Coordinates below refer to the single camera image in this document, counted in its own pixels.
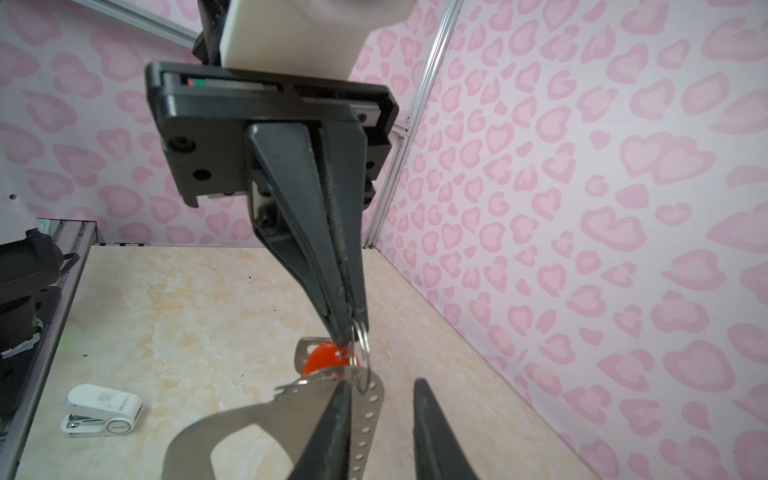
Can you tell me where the silver split key ring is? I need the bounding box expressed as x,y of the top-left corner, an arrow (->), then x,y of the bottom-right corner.
349,317 -> 374,396

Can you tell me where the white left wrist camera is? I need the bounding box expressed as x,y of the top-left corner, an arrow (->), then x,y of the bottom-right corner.
219,0 -> 416,80

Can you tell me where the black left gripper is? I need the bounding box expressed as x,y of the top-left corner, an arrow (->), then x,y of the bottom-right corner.
144,61 -> 399,345

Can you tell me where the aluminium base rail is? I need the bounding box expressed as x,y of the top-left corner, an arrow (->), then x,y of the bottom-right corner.
1,220 -> 97,479

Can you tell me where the white clip device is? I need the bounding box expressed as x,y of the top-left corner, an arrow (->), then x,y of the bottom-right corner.
60,384 -> 144,438

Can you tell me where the key with red tag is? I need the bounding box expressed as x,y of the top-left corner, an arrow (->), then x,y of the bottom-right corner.
294,337 -> 359,377

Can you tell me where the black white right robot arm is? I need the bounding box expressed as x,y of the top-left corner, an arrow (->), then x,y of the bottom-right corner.
1,230 -> 479,479

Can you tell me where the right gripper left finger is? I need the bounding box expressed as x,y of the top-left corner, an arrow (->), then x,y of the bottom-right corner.
288,381 -> 352,480

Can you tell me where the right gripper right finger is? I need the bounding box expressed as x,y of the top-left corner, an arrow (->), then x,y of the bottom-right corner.
413,378 -> 478,480

